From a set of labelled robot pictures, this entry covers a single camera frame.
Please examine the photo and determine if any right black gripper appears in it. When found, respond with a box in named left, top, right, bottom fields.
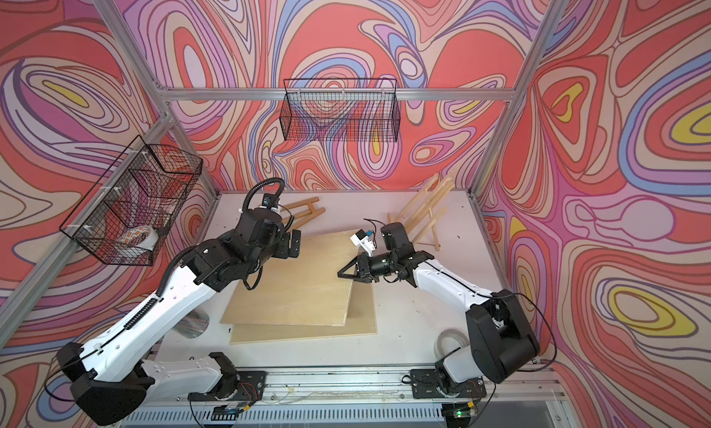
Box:
left=338, top=251, right=398, bottom=283

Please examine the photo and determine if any wooden easel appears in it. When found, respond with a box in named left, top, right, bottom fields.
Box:
left=387, top=174, right=455, bottom=251
left=281, top=196, right=326, bottom=230

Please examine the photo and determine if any plywood board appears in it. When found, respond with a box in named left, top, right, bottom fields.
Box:
left=230, top=283, right=378, bottom=345
left=220, top=230, right=358, bottom=326

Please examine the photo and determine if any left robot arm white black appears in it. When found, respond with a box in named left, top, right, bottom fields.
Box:
left=56, top=177, right=300, bottom=426

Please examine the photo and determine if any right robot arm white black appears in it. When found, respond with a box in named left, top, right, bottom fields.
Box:
left=337, top=222, right=541, bottom=399

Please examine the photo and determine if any silver cup of pencils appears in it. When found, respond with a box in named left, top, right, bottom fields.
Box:
left=172, top=308, right=210, bottom=339

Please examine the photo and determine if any clear tape roll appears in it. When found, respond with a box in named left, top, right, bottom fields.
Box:
left=433, top=328, right=470, bottom=359

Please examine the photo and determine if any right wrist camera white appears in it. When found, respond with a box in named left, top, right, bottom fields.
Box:
left=350, top=230, right=377, bottom=257

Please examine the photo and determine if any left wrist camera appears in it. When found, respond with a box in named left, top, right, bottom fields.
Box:
left=261, top=193, right=280, bottom=211

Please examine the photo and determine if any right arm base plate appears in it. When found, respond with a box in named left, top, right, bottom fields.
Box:
left=401, top=368, right=487, bottom=401

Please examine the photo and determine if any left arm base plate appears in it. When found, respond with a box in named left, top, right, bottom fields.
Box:
left=188, top=371, right=267, bottom=404

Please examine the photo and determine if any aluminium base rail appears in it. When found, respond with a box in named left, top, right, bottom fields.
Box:
left=119, top=364, right=580, bottom=427

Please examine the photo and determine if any left black wire basket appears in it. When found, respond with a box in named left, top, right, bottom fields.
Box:
left=59, top=137, right=203, bottom=266

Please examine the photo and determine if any black wire basket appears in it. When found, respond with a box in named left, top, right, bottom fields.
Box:
left=59, top=137, right=203, bottom=266
left=279, top=77, right=401, bottom=144

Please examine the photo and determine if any back black wire basket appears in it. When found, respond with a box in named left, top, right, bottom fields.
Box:
left=279, top=77, right=401, bottom=144

